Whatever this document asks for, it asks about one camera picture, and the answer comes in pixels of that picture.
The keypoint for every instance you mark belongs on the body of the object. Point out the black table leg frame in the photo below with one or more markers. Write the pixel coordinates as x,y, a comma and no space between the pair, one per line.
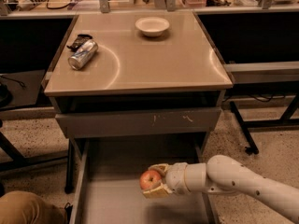
285,120

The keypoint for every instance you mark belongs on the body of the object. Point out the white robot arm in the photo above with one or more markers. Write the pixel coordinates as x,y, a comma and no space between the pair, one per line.
221,175

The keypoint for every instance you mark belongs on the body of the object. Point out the grey drawer cabinet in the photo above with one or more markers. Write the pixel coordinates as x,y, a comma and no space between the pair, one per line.
130,71

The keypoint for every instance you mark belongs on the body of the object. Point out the white bowl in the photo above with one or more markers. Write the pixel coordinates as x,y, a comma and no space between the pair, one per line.
152,26

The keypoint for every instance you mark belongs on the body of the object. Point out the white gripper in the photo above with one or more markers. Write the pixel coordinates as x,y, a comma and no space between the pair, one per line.
176,178

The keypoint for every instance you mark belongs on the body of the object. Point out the red apple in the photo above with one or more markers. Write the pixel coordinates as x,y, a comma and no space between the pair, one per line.
149,179

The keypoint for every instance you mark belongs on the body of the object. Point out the silver soda can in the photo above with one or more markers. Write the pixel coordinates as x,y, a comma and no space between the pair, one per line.
84,53

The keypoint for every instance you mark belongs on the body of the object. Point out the tan trouser knee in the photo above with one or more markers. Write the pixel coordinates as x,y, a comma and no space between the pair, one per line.
22,207

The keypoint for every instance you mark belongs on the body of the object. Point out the open middle drawer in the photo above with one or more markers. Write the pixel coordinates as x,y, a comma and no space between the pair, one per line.
108,190

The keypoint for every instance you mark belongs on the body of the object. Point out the black crumpled snack wrapper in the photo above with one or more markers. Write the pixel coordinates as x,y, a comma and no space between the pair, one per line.
80,40

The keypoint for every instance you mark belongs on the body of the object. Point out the closed top drawer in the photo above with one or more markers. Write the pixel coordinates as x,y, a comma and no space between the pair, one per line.
138,122

